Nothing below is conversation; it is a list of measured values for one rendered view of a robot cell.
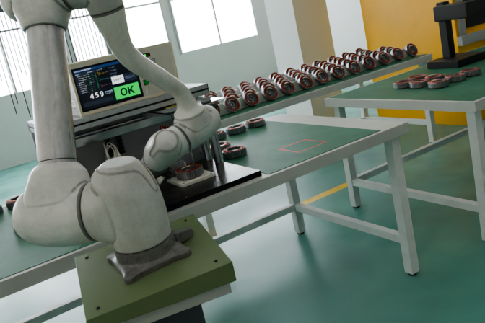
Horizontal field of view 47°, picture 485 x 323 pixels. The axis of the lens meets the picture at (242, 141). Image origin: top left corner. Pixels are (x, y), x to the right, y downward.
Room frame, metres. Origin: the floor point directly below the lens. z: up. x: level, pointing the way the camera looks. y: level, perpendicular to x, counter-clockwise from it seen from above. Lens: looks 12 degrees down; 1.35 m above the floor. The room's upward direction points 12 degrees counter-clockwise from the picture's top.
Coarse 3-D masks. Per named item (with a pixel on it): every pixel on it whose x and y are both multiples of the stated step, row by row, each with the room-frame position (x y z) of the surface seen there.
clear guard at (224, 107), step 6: (198, 102) 2.19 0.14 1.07; (204, 102) 2.15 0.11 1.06; (210, 102) 2.14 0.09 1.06; (222, 102) 2.15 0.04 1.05; (162, 108) 2.25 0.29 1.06; (168, 108) 2.22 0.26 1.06; (174, 108) 2.18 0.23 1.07; (222, 108) 2.13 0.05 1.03; (228, 108) 2.13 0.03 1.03; (162, 114) 2.12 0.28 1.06; (168, 114) 2.07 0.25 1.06; (222, 114) 2.10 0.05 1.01; (228, 114) 2.11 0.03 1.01
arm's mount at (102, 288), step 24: (192, 216) 1.56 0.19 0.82; (192, 240) 1.41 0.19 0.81; (96, 264) 1.40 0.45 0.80; (192, 264) 1.28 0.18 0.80; (216, 264) 1.25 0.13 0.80; (96, 288) 1.27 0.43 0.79; (120, 288) 1.24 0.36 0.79; (144, 288) 1.21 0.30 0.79; (168, 288) 1.19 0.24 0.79; (192, 288) 1.21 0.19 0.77; (96, 312) 1.16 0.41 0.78; (120, 312) 1.16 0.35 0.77; (144, 312) 1.17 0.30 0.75
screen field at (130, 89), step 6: (126, 84) 2.23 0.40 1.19; (132, 84) 2.24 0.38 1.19; (138, 84) 2.25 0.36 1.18; (114, 90) 2.20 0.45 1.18; (120, 90) 2.22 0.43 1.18; (126, 90) 2.23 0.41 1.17; (132, 90) 2.24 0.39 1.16; (138, 90) 2.25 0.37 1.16; (120, 96) 2.21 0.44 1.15; (126, 96) 2.22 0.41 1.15
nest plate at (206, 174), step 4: (204, 172) 2.18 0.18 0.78; (208, 172) 2.17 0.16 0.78; (212, 172) 2.16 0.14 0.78; (200, 176) 2.14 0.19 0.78; (204, 176) 2.13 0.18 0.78; (208, 176) 2.13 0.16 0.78; (212, 176) 2.14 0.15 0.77; (168, 180) 2.19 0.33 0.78; (172, 180) 2.17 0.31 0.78; (176, 180) 2.16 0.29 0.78; (180, 180) 2.14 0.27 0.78; (184, 180) 2.13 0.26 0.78; (188, 180) 2.12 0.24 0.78; (192, 180) 2.10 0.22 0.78; (196, 180) 2.11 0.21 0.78; (200, 180) 2.11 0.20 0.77; (176, 184) 2.12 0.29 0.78; (180, 184) 2.09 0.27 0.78; (184, 184) 2.08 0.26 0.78; (188, 184) 2.09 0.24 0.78
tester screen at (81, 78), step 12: (84, 72) 2.16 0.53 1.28; (96, 72) 2.18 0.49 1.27; (108, 72) 2.20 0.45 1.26; (120, 72) 2.22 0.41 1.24; (84, 84) 2.15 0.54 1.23; (96, 84) 2.17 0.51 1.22; (108, 84) 2.20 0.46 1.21; (120, 84) 2.22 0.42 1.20; (84, 96) 2.15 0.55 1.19; (108, 96) 2.19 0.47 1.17; (132, 96) 2.24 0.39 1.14; (84, 108) 2.14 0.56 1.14
